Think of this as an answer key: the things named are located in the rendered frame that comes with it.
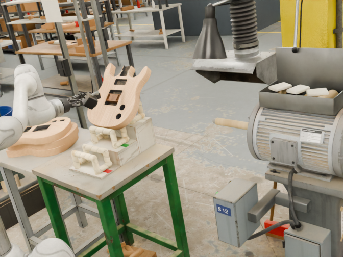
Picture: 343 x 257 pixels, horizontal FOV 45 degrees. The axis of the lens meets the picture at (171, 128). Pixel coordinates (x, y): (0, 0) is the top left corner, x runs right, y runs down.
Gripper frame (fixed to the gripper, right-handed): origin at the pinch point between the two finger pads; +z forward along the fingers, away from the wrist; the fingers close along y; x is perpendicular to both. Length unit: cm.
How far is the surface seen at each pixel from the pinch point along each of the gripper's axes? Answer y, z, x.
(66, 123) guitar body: -53, 16, -28
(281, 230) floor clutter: 61, 95, -117
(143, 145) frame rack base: 12.7, 21.4, -33.9
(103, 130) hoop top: 2.7, 2.1, -20.0
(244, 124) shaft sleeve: 90, 7, -6
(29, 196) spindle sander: -146, 25, -113
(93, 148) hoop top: 0.4, -5.1, -28.4
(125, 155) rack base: 13.2, 6.4, -34.7
